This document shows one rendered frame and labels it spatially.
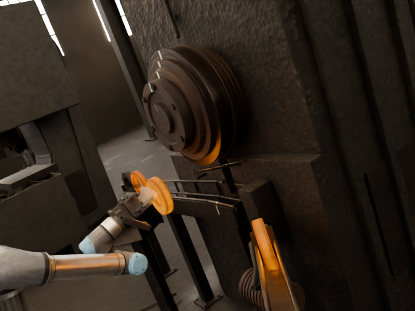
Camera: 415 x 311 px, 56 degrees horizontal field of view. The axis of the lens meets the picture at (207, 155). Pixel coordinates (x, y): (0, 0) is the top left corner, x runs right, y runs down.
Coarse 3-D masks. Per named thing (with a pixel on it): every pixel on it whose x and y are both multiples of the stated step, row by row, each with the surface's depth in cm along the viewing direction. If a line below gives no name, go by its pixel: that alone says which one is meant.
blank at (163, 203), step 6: (150, 180) 153; (156, 180) 152; (150, 186) 156; (156, 186) 150; (162, 186) 150; (156, 192) 153; (162, 192) 149; (168, 192) 150; (156, 198) 159; (162, 198) 150; (168, 198) 150; (156, 204) 158; (162, 204) 153; (168, 204) 150; (162, 210) 155; (168, 210) 152
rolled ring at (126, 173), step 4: (124, 172) 250; (128, 172) 249; (124, 176) 252; (128, 176) 246; (124, 180) 257; (128, 180) 259; (124, 184) 259; (128, 184) 259; (132, 184) 245; (128, 188) 259; (132, 188) 259; (132, 192) 257
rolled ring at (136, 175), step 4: (132, 172) 235; (136, 172) 233; (140, 172) 233; (132, 176) 238; (136, 176) 232; (140, 176) 230; (144, 176) 231; (132, 180) 241; (136, 180) 242; (140, 180) 229; (144, 180) 230; (136, 184) 243; (144, 184) 229; (136, 188) 242; (136, 192) 244
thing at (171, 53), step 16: (176, 48) 142; (192, 64) 131; (208, 64) 134; (208, 80) 131; (208, 96) 131; (224, 96) 133; (224, 112) 134; (224, 128) 136; (224, 144) 141; (192, 160) 160; (208, 160) 149
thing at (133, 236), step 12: (108, 216) 199; (144, 216) 182; (156, 216) 191; (132, 228) 200; (120, 240) 190; (132, 240) 183; (144, 240) 178; (144, 252) 190; (156, 264) 196; (156, 276) 194; (156, 288) 196; (168, 288) 200; (156, 300) 198; (168, 300) 198
